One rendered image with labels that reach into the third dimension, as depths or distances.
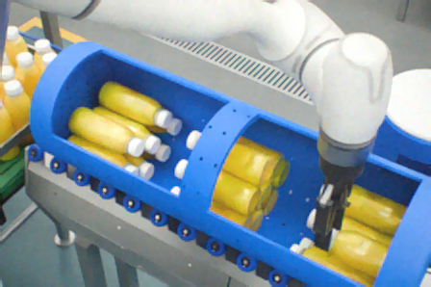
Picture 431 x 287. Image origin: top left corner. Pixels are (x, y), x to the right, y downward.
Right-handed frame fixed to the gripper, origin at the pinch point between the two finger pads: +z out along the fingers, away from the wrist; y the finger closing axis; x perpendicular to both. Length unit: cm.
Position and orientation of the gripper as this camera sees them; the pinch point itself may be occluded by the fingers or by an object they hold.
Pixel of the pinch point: (329, 227)
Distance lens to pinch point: 121.7
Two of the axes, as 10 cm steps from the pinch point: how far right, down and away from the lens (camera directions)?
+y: 5.3, -6.0, 6.0
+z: 0.1, 7.1, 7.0
